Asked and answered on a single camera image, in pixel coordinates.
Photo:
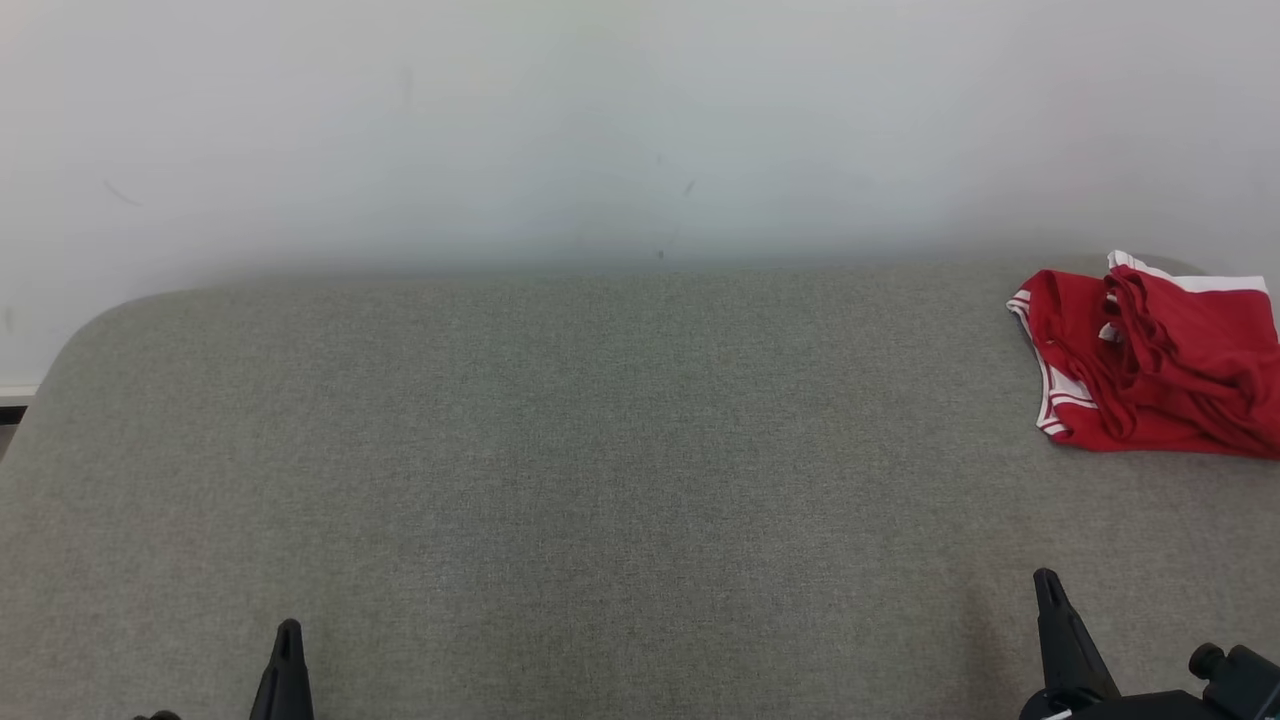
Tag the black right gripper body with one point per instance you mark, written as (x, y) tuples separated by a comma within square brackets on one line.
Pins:
[(1240, 695)]

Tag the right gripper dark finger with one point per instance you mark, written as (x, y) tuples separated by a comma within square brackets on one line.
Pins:
[(1068, 650)]

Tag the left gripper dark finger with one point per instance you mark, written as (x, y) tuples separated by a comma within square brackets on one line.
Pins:
[(285, 680)]

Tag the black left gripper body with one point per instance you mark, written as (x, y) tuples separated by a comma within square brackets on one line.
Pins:
[(158, 716)]

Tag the red Bulls 23 jersey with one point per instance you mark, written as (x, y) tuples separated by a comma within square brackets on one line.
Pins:
[(1060, 320)]

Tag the red shorts with white stripes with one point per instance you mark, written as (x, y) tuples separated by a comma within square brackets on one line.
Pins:
[(1200, 340)]

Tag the grey fabric sofa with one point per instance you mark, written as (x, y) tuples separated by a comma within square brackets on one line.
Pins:
[(600, 500)]

